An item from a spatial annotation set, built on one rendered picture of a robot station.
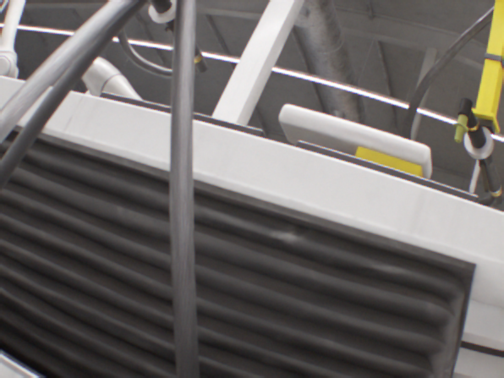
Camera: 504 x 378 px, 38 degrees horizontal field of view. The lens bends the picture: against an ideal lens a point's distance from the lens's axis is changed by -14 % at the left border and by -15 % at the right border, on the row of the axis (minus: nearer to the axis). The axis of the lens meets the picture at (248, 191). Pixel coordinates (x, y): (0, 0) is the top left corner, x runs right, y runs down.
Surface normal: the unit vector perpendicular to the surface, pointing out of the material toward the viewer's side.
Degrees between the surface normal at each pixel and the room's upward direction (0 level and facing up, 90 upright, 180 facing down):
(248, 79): 90
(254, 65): 90
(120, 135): 90
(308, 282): 139
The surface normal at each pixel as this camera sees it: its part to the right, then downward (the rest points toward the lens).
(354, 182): -0.24, -0.39
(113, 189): -0.46, 0.46
